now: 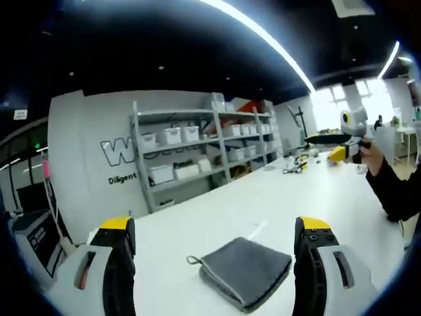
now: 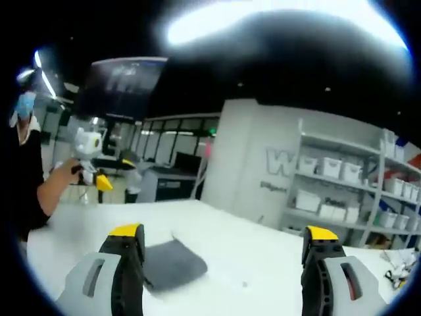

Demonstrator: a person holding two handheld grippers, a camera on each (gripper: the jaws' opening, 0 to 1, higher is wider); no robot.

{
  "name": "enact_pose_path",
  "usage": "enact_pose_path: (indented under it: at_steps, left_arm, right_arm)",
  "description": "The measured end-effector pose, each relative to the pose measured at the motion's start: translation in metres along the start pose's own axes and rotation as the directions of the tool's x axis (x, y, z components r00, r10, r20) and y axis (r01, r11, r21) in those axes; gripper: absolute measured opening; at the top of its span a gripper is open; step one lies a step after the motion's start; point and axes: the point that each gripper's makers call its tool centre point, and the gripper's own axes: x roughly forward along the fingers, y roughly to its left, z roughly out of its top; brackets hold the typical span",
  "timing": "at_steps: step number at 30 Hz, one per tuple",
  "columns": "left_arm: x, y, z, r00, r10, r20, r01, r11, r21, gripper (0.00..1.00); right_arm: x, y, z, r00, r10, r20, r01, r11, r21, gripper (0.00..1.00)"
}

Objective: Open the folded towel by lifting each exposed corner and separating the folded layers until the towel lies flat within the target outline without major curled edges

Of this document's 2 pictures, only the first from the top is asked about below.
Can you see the grey towel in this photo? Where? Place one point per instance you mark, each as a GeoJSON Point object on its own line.
{"type": "Point", "coordinates": [245, 270]}

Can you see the person's right hand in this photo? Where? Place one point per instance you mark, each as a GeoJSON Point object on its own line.
{"type": "Point", "coordinates": [373, 161]}

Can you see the black floor stand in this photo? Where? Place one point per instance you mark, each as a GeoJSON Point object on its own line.
{"type": "Point", "coordinates": [297, 121]}

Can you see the yellow black hand tools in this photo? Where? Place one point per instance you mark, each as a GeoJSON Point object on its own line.
{"type": "Point", "coordinates": [297, 164]}

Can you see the white side table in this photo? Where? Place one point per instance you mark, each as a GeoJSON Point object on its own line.
{"type": "Point", "coordinates": [406, 138]}

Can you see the grey machine with dark panel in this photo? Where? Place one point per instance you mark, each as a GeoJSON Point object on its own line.
{"type": "Point", "coordinates": [37, 243]}

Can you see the short ceiling light strip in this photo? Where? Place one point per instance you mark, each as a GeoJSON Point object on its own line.
{"type": "Point", "coordinates": [389, 59]}

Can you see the long ceiling light strip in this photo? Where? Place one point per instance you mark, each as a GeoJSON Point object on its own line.
{"type": "Point", "coordinates": [279, 49]}

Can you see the grey metal shelving rack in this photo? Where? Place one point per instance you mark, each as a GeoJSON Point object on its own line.
{"type": "Point", "coordinates": [215, 154]}

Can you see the rows of white storage bins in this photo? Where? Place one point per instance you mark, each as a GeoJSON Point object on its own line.
{"type": "Point", "coordinates": [184, 135]}

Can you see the wall lettering sign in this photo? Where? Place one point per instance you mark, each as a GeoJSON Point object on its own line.
{"type": "Point", "coordinates": [120, 154]}

